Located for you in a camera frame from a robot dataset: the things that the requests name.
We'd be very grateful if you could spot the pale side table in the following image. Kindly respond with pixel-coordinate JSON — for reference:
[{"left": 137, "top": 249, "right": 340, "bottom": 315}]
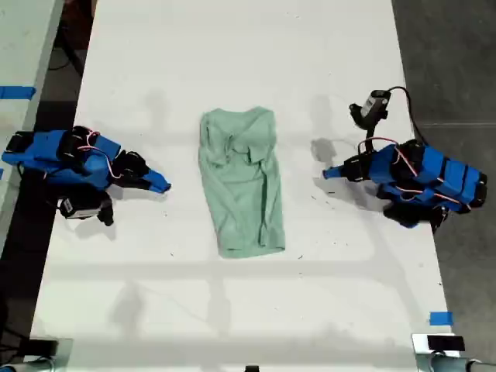
[{"left": 0, "top": 0, "right": 66, "bottom": 202}]

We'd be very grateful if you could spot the red and white wire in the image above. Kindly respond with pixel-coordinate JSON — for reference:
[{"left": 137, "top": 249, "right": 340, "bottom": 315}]
[
  {"left": 356, "top": 136, "right": 422, "bottom": 180},
  {"left": 78, "top": 130, "right": 119, "bottom": 181}
]

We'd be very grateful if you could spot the grey pipe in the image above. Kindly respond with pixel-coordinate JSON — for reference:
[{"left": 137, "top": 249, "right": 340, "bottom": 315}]
[
  {"left": 6, "top": 356, "right": 56, "bottom": 372},
  {"left": 429, "top": 350, "right": 487, "bottom": 372}
]

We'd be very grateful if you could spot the white box with black panel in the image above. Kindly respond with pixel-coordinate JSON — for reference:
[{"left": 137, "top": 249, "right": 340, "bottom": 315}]
[{"left": 411, "top": 332, "right": 467, "bottom": 355}]

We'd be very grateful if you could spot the pale green T-shirt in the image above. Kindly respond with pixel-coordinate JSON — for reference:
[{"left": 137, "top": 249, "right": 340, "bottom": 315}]
[{"left": 198, "top": 106, "right": 288, "bottom": 260}]

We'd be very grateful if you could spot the long blue tape strip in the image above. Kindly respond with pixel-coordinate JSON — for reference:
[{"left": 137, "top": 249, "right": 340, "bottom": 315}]
[{"left": 0, "top": 85, "right": 37, "bottom": 101}]

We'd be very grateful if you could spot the short blue tape strip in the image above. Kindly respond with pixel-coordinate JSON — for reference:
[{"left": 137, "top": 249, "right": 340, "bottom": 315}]
[{"left": 429, "top": 311, "right": 454, "bottom": 327}]

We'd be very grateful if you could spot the black camera stalk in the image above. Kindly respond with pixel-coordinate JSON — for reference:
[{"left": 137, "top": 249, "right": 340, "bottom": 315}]
[
  {"left": 348, "top": 102, "right": 376, "bottom": 141},
  {"left": 96, "top": 192, "right": 115, "bottom": 227}
]

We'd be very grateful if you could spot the black camera cable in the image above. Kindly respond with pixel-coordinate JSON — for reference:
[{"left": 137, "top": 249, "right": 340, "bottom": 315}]
[{"left": 386, "top": 86, "right": 425, "bottom": 143}]

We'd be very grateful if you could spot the thin black cable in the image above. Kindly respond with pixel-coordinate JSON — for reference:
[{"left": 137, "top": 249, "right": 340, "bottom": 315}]
[{"left": 48, "top": 36, "right": 81, "bottom": 73}]

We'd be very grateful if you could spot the grey camera box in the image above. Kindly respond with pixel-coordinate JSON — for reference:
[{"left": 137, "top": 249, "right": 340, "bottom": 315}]
[
  {"left": 360, "top": 89, "right": 390, "bottom": 122},
  {"left": 57, "top": 195, "right": 104, "bottom": 222}
]

